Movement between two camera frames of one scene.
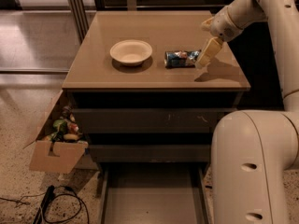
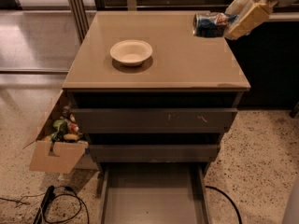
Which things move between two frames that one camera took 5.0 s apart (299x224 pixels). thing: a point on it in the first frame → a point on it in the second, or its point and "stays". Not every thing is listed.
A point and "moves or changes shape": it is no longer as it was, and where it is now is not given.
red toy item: [73, 128] stays
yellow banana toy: [70, 136] stays
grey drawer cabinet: [137, 96] stays
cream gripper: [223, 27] → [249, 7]
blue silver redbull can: [181, 59] moves or changes shape
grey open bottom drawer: [155, 192] stays
